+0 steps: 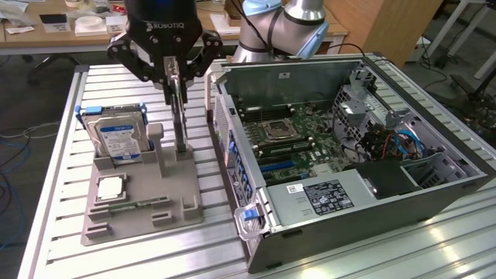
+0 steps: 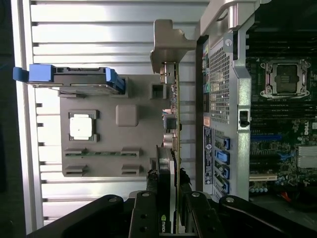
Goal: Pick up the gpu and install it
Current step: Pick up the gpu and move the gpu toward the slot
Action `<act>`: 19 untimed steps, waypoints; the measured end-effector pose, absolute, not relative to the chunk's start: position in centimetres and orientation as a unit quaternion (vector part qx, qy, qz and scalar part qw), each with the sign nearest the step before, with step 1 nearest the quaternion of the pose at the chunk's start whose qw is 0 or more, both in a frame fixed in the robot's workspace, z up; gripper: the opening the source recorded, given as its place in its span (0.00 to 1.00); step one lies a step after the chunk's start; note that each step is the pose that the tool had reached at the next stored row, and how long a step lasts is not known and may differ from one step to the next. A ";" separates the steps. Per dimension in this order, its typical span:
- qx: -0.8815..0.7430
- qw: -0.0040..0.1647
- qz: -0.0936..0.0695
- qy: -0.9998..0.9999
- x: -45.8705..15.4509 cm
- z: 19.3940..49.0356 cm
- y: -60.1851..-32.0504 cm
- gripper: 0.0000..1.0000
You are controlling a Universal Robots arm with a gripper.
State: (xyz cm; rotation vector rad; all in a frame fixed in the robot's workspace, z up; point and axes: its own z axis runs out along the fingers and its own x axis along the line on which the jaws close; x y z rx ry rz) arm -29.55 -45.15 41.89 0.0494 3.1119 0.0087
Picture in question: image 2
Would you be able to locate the grey parts rack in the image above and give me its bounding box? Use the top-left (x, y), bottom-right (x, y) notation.
top-left (58, 74), bottom-right (171, 178)

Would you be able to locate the blue expansion slot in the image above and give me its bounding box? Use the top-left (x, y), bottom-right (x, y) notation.
top-left (250, 135), bottom-right (283, 140)

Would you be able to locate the silver CPU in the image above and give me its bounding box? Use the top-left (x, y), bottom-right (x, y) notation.
top-left (69, 114), bottom-right (96, 140)

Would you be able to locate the open dark grey PC case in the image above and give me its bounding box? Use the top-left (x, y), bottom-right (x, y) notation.
top-left (195, 0), bottom-right (317, 214)

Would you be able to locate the silver chipset heat sink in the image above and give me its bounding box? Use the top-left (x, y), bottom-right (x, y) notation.
top-left (298, 146), bottom-right (317, 170)

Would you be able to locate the green Dell motherboard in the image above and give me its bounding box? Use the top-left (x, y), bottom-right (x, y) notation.
top-left (249, 57), bottom-right (317, 199)

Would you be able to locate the hard disk with blue carrier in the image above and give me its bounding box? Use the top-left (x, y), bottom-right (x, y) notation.
top-left (12, 63), bottom-right (126, 95)

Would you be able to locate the CPU socket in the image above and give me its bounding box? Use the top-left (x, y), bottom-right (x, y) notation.
top-left (259, 58), bottom-right (312, 99)

